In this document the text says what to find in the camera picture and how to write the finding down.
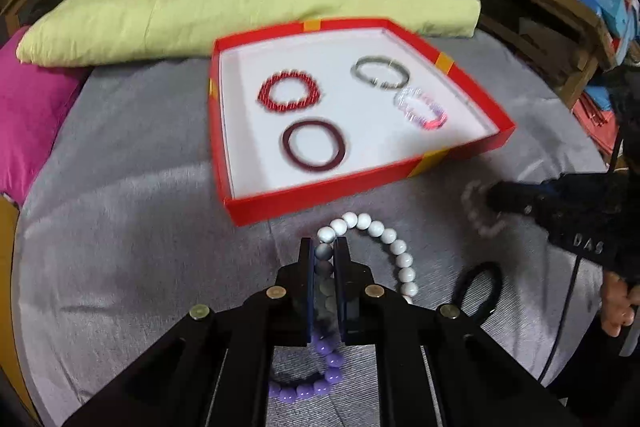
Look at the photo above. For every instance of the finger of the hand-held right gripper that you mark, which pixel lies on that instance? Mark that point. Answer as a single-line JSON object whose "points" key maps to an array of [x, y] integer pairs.
{"points": [[515, 202]]}

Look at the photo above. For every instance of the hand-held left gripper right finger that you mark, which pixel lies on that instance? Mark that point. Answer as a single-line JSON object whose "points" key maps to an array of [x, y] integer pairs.
{"points": [[342, 292]]}

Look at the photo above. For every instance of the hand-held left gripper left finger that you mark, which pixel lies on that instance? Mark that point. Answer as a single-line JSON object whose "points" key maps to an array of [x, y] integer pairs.
{"points": [[309, 289]]}

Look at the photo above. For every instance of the red cardboard box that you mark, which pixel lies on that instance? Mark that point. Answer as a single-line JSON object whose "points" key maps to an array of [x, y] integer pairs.
{"points": [[310, 202]]}

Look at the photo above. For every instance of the person's right hand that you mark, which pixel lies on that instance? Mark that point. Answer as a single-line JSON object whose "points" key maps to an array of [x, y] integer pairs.
{"points": [[617, 307]]}

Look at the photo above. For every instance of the grey green bangle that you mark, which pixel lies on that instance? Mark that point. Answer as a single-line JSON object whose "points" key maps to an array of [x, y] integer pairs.
{"points": [[360, 76]]}

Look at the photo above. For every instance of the yellow green folded blanket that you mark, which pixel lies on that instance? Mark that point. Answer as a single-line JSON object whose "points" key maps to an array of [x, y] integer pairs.
{"points": [[200, 12]]}

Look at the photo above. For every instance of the magenta pillow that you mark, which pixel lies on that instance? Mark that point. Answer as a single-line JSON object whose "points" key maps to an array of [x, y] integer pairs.
{"points": [[30, 107]]}

